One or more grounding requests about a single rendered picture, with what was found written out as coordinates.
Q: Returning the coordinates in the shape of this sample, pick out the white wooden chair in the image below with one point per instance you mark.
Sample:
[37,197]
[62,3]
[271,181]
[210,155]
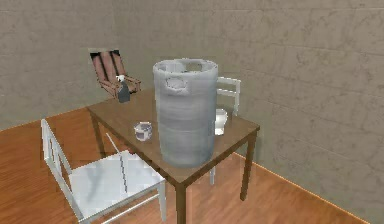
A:
[230,91]
[110,183]

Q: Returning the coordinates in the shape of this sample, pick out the grey metal keg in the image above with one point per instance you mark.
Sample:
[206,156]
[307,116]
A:
[185,120]

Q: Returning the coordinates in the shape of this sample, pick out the small white and purple cup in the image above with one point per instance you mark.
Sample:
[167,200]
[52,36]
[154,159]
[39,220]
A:
[143,131]

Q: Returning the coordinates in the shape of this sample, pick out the grey bottle with white cap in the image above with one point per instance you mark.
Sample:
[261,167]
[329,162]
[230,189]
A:
[123,91]

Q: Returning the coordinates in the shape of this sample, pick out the brown wooden table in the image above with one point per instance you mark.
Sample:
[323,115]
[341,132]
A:
[133,116]

